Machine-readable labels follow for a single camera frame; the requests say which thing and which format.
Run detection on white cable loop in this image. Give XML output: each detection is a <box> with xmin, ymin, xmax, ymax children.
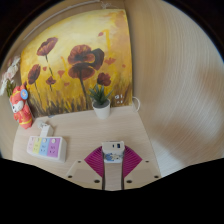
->
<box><xmin>131</xmin><ymin>96</ymin><xmax>142</xmax><ymax>113</ymax></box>

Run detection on white power plug with cable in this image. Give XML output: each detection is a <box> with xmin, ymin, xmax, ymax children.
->
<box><xmin>36</xmin><ymin>121</ymin><xmax>52</xmax><ymax>138</ymax></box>

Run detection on white light bar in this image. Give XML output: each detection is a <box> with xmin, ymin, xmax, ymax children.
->
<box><xmin>22</xmin><ymin>0</ymin><xmax>101</xmax><ymax>42</ymax></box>

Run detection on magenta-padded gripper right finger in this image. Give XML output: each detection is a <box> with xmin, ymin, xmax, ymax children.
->
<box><xmin>121</xmin><ymin>145</ymin><xmax>162</xmax><ymax>190</ymax></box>

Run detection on yellow poppy flower painting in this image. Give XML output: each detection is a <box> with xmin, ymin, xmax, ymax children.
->
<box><xmin>19</xmin><ymin>8</ymin><xmax>135</xmax><ymax>118</ymax></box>

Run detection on red plush toy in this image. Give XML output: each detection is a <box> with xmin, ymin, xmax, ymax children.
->
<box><xmin>8</xmin><ymin>84</ymin><xmax>35</xmax><ymax>130</ymax></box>

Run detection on pink white flowers in vase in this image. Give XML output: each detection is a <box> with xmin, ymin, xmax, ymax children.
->
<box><xmin>0</xmin><ymin>55</ymin><xmax>22</xmax><ymax>98</ymax></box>

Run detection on small potted green plant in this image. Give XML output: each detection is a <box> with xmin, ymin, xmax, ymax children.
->
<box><xmin>87</xmin><ymin>83</ymin><xmax>113</xmax><ymax>120</ymax></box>

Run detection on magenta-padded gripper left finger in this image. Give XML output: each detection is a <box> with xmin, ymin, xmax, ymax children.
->
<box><xmin>65</xmin><ymin>145</ymin><xmax>106</xmax><ymax>191</ymax></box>

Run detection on thin white light cord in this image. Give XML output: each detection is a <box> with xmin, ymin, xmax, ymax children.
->
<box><xmin>99</xmin><ymin>1</ymin><xmax>113</xmax><ymax>10</ymax></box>

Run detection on pastel multicolour power strip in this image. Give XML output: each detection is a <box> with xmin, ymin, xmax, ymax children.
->
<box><xmin>26</xmin><ymin>134</ymin><xmax>68</xmax><ymax>164</ymax></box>

